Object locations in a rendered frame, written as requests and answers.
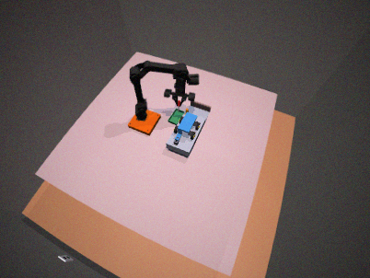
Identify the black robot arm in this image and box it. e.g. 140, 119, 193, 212
130, 61, 200, 121

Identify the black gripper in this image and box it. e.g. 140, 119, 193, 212
164, 86, 195, 106

